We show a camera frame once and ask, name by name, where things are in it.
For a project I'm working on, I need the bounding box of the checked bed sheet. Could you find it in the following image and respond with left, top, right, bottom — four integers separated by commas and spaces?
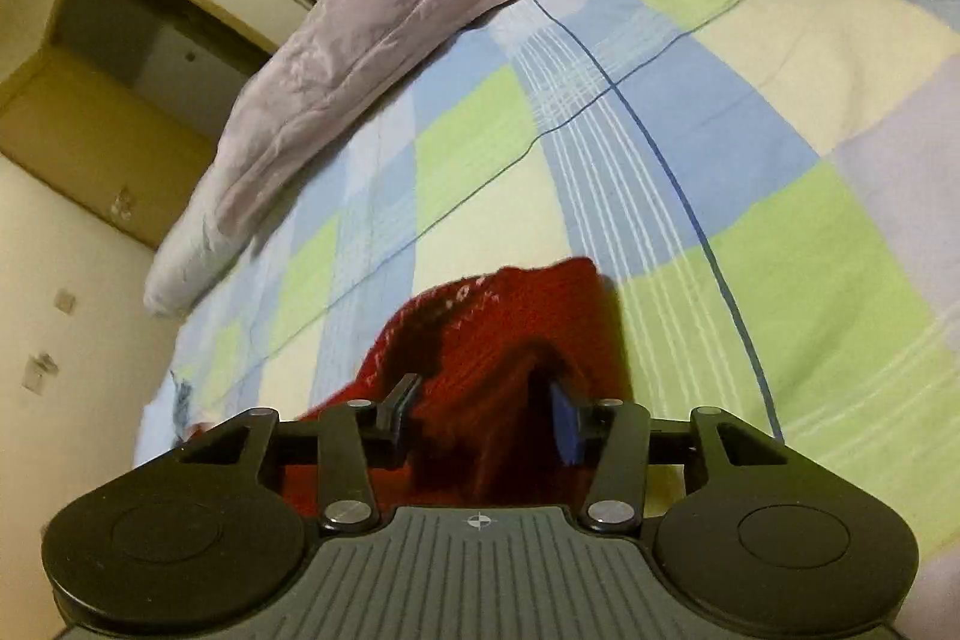
131, 0, 960, 581

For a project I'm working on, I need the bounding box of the wall socket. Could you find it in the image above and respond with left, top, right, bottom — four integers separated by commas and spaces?
22, 351, 61, 395

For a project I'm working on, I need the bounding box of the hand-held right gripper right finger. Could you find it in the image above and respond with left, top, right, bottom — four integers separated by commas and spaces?
550, 381, 788, 532

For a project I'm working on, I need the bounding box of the red knitted sweater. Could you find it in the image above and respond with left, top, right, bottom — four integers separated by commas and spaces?
184, 257, 625, 515

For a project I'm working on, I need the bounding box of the lilac pillow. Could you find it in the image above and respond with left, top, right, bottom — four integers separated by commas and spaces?
142, 0, 567, 320

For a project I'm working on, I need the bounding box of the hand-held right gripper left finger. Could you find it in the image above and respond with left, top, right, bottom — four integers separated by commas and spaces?
174, 374, 422, 532

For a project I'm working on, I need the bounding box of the wooden door frame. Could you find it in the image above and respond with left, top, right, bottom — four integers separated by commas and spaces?
0, 0, 280, 250

